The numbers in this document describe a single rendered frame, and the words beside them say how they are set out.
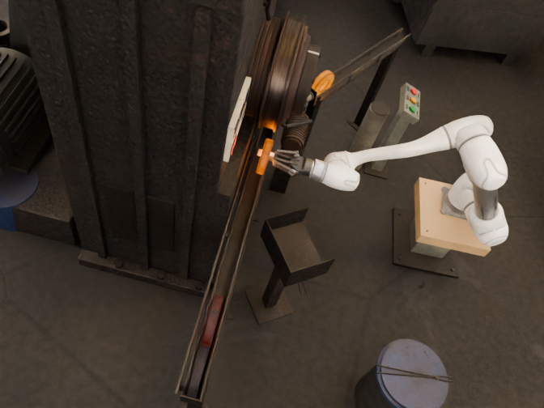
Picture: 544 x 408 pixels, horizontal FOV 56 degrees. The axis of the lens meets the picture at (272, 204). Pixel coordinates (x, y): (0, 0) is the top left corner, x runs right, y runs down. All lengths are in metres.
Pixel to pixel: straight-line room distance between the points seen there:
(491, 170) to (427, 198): 0.82
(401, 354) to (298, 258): 0.61
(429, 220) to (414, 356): 0.76
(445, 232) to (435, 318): 0.52
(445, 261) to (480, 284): 0.24
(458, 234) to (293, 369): 1.09
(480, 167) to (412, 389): 0.96
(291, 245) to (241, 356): 0.69
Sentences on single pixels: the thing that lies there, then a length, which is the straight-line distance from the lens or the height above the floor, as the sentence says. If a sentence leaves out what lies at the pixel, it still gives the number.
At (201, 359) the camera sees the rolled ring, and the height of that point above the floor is 0.75.
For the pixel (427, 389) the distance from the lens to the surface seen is 2.37.
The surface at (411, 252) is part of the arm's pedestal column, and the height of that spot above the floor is 0.02.
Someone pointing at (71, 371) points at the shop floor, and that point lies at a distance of 2.62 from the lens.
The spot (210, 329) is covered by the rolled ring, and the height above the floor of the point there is 0.74.
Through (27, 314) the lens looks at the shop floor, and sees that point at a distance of 2.76.
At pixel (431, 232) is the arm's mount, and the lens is 2.75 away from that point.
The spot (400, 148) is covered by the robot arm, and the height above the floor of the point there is 0.97.
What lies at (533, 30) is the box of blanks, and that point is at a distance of 4.65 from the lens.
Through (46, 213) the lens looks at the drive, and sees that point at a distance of 2.71.
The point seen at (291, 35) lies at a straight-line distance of 1.94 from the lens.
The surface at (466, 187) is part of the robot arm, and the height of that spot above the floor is 0.64.
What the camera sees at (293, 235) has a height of 0.60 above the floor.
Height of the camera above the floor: 2.49
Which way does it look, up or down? 55 degrees down
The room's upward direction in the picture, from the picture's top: 18 degrees clockwise
